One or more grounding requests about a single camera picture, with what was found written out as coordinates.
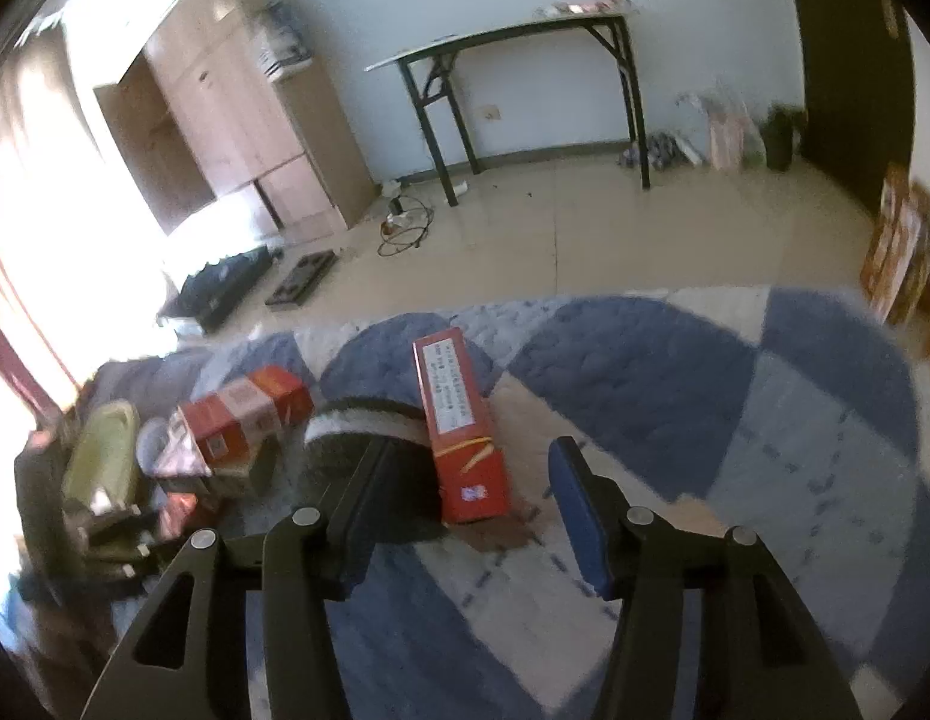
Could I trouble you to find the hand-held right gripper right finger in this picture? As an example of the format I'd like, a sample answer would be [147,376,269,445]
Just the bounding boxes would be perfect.
[547,435,863,720]

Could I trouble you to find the wide red carton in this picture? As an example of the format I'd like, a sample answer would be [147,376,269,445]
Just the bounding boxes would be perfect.
[176,366,316,470]

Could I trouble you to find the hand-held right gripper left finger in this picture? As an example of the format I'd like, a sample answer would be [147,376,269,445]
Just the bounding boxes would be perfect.
[79,436,397,720]

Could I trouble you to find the small red box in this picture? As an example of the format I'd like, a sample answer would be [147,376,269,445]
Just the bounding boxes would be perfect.
[163,493,207,537]

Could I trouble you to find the blue patterned blanket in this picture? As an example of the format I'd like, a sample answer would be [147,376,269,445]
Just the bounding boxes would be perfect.
[97,285,930,720]

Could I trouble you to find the white printed bag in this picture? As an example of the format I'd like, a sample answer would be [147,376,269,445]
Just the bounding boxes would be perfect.
[253,1,317,82]

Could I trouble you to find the clutter on folding table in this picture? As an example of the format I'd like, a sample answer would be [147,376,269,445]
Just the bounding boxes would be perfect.
[534,0,642,17]

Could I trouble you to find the colourful cardboard boxes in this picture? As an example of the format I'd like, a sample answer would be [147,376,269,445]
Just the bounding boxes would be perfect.
[859,161,930,327]

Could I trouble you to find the pale yellow plastic basin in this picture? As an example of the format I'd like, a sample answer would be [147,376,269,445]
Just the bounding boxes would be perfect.
[62,400,142,515]

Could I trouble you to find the dark grey bedspread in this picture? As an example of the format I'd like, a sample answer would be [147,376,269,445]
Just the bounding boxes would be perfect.
[90,351,218,428]

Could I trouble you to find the dark door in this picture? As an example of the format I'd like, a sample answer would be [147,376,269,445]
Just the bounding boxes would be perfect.
[780,0,917,218]

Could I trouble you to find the long red box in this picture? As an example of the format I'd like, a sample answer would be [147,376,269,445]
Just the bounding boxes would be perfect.
[412,328,512,526]

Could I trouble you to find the red curtain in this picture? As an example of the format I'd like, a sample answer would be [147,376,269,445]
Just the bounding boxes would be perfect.
[0,232,65,417]

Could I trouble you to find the black tray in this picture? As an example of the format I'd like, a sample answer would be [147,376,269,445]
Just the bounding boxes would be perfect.
[265,247,338,310]

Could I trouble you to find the black flat case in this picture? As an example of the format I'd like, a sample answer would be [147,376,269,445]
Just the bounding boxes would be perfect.
[159,244,277,335]

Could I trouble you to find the dark green bin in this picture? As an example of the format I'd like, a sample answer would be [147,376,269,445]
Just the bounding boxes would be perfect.
[763,103,802,172]

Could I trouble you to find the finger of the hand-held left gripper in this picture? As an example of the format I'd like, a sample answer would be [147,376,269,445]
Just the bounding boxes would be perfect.
[81,506,166,582]

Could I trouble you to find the pink bag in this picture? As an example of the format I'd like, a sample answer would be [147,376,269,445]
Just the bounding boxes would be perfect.
[706,94,752,170]

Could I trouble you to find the black and white foam roll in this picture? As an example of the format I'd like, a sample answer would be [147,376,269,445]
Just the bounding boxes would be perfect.
[304,396,451,545]

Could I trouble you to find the wooden wardrobe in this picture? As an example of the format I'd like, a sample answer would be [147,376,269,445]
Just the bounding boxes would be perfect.
[94,0,376,237]

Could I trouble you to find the folding table with black legs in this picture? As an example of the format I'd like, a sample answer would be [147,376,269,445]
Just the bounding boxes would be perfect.
[364,11,653,207]

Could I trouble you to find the black floor cable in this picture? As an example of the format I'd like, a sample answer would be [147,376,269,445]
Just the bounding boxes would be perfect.
[376,193,436,257]

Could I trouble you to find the pile of shoes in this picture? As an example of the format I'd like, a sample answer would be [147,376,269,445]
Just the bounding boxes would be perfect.
[619,129,707,170]

